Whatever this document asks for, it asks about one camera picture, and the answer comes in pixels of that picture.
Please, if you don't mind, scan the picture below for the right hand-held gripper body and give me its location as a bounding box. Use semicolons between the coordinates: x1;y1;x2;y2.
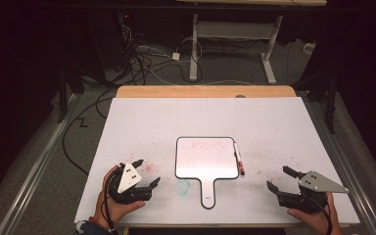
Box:
277;170;350;215

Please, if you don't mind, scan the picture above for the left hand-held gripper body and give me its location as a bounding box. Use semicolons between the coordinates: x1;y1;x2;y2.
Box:
107;161;154;206

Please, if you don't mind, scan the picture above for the white marker with red cap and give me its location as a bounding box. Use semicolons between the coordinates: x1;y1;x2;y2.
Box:
232;141;246;176

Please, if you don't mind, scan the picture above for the white paddle whiteboard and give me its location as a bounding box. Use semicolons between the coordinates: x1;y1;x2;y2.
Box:
174;135;241;211

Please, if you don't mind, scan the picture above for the person's left hand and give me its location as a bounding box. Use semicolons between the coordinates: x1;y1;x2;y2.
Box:
94;164;146;230

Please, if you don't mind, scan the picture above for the person's right hand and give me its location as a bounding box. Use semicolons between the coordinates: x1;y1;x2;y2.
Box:
287;192;345;235

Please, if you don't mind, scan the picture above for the black metal stand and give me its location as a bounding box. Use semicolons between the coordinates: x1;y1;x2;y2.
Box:
56;62;86;124
306;70;339;135

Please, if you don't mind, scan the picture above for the white box on floor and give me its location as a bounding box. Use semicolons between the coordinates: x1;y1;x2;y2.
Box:
303;42;317;56

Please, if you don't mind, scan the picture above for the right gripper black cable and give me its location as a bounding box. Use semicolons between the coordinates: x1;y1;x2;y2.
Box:
303;194;334;235

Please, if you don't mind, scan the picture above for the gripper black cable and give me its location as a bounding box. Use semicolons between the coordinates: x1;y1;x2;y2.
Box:
303;194;334;235
101;169;118;235

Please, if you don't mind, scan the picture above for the aluminium rail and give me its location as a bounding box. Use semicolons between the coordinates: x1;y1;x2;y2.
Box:
303;97;376;235
0;92;81;235

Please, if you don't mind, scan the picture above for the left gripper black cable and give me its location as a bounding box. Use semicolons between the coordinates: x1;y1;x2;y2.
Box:
101;169;118;235

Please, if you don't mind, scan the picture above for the long black floor cable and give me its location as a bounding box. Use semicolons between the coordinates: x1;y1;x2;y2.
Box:
61;87;119;176

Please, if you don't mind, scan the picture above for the tangle of floor cables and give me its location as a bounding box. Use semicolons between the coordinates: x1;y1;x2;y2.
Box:
116;23;205;86

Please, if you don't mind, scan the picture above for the white desk frame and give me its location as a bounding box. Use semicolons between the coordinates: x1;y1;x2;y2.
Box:
175;0;328;85

